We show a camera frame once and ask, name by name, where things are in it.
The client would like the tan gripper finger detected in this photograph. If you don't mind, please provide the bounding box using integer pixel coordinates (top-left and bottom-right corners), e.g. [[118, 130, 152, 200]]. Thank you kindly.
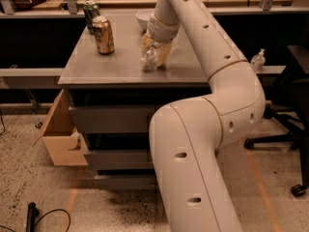
[[156, 42, 173, 66], [141, 31, 155, 58]]

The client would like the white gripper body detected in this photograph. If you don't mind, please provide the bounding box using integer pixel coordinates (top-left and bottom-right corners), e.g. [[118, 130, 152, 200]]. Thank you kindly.
[[148, 14, 181, 44]]

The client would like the clear plastic water bottle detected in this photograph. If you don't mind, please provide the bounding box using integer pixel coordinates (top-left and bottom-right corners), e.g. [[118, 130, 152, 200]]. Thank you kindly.
[[140, 45, 158, 72]]

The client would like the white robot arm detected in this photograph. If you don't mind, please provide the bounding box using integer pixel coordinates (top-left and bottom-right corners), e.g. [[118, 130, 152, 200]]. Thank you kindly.
[[142, 0, 266, 232]]

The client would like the orange soda can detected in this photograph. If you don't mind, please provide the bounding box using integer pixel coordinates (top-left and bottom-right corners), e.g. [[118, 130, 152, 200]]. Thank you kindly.
[[92, 15, 115, 54]]

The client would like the green soda can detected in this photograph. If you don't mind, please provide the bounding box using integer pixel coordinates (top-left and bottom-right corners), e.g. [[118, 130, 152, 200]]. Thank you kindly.
[[83, 0, 100, 34]]

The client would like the hand sanitizer pump bottle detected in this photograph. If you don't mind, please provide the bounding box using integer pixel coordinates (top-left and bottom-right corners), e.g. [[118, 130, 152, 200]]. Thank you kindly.
[[250, 48, 266, 73]]

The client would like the white ceramic bowl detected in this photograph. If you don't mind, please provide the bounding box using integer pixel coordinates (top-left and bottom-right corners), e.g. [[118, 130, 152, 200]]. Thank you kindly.
[[135, 9, 154, 31]]

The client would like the grey drawer cabinet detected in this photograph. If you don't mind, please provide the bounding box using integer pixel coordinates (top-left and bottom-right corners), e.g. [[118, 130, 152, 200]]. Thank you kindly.
[[59, 9, 211, 177]]

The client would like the middle grey drawer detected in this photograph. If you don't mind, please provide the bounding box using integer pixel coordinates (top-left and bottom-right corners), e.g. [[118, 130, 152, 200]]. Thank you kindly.
[[84, 150, 154, 170]]

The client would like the open cardboard box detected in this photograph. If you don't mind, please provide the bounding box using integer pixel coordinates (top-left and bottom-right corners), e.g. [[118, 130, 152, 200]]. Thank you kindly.
[[35, 90, 88, 166]]

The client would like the bottom grey drawer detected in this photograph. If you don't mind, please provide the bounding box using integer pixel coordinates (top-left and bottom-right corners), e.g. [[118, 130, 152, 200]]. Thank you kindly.
[[95, 175, 156, 190]]

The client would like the black office chair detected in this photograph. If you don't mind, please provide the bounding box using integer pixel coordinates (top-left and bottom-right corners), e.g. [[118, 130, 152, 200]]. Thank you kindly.
[[244, 45, 309, 197]]

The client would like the black cylinder on floor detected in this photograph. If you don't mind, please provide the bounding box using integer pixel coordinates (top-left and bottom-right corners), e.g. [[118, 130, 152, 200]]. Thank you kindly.
[[26, 202, 40, 232]]

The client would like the black floor cable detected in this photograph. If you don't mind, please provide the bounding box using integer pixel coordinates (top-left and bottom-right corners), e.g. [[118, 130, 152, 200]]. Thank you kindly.
[[0, 208, 71, 232]]

